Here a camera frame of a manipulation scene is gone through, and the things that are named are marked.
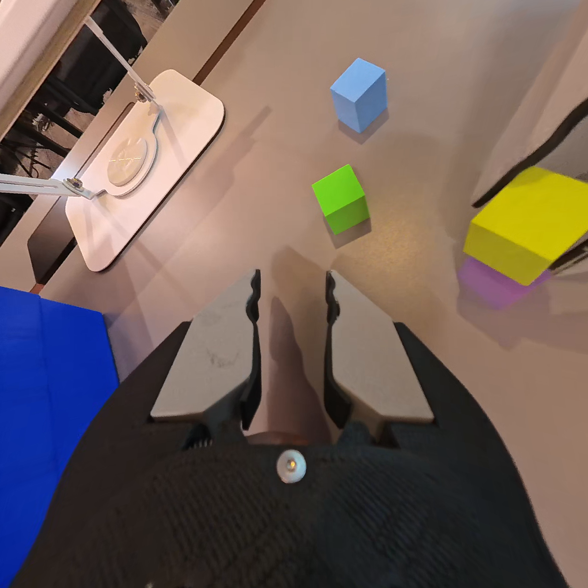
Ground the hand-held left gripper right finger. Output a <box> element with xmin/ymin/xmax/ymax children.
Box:
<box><xmin>323</xmin><ymin>270</ymin><xmax>435</xmax><ymax>430</ymax></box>

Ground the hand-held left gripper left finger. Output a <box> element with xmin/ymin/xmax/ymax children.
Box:
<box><xmin>150</xmin><ymin>269</ymin><xmax>262</xmax><ymax>432</ymax></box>

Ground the blue plastic bin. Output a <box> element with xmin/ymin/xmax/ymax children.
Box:
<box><xmin>0</xmin><ymin>285</ymin><xmax>121</xmax><ymax>588</ymax></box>

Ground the yellow foam cube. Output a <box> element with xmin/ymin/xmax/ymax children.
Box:
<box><xmin>463</xmin><ymin>166</ymin><xmax>588</xmax><ymax>286</ymax></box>

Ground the dark bulky object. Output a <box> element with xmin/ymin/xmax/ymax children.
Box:
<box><xmin>46</xmin><ymin>0</ymin><xmax>148</xmax><ymax>115</ymax></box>

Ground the blue foam cube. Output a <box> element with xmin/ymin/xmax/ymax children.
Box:
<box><xmin>330</xmin><ymin>57</ymin><xmax>388</xmax><ymax>134</ymax></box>

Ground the green foam cube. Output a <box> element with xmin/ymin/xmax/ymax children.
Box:
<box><xmin>311</xmin><ymin>164</ymin><xmax>370</xmax><ymax>235</ymax></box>

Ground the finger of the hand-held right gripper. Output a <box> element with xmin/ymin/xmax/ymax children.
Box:
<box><xmin>549</xmin><ymin>238</ymin><xmax>588</xmax><ymax>277</ymax></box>
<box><xmin>471</xmin><ymin>0</ymin><xmax>588</xmax><ymax>208</ymax></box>

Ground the purple foam cube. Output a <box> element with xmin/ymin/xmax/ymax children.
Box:
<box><xmin>457</xmin><ymin>257</ymin><xmax>552</xmax><ymax>309</ymax></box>

